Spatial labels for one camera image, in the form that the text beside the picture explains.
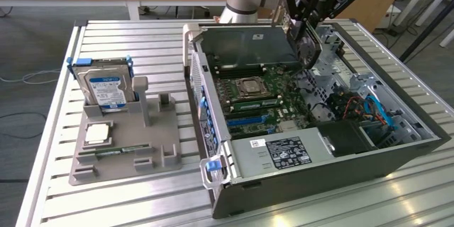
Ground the black graphics card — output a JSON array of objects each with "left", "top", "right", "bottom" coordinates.
[{"left": 271, "top": 9, "right": 325, "bottom": 70}]

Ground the wooden board panel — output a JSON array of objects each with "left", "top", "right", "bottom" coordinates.
[{"left": 349, "top": 0, "right": 416, "bottom": 33}]

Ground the dark metal drive cage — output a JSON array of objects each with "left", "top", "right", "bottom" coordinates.
[{"left": 197, "top": 27, "right": 303, "bottom": 69}]

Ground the silver installed CPU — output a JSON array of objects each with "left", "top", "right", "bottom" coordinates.
[{"left": 246, "top": 81, "right": 265, "bottom": 93}]

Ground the metal CPU socket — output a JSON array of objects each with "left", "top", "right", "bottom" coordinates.
[{"left": 235, "top": 76, "right": 277, "bottom": 99}]

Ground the green motherboard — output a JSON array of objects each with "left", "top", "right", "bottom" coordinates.
[{"left": 209, "top": 63, "right": 321, "bottom": 141}]

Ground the installed green RAM stick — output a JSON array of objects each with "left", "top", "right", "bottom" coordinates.
[{"left": 231, "top": 99, "right": 279, "bottom": 113}]

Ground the blue expansion slot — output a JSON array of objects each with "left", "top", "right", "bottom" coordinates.
[{"left": 226, "top": 116, "right": 271, "bottom": 128}]

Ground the silver chipset heatsink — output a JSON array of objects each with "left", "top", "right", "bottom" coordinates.
[{"left": 279, "top": 121, "right": 303, "bottom": 131}]

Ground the grey power supply unit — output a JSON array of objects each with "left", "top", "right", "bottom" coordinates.
[{"left": 226, "top": 128, "right": 337, "bottom": 180}]

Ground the hard disk in blue caddy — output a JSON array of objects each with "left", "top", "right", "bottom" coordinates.
[{"left": 66, "top": 55, "right": 134, "bottom": 113}]

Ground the grey plastic parts rack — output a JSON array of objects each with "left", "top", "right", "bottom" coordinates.
[{"left": 68, "top": 75, "right": 185, "bottom": 187}]

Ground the dark grey PC case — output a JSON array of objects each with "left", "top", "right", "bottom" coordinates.
[{"left": 182, "top": 22, "right": 452, "bottom": 220}]

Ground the loose silver CPU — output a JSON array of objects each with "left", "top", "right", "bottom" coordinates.
[{"left": 84, "top": 124, "right": 110, "bottom": 143}]

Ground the loose green RAM stick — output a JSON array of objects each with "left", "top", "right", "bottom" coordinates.
[{"left": 78, "top": 145, "right": 151, "bottom": 156}]

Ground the red orange black wire bundle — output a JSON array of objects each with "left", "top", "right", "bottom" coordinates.
[{"left": 327, "top": 92, "right": 388, "bottom": 122}]

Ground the blue flat data wire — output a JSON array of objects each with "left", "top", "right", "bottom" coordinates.
[{"left": 365, "top": 95, "right": 398, "bottom": 132}]

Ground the blue handle latch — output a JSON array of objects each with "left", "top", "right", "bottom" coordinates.
[{"left": 206, "top": 158, "right": 222, "bottom": 173}]

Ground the white floor cable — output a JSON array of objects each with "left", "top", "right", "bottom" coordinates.
[{"left": 0, "top": 68, "right": 63, "bottom": 84}]

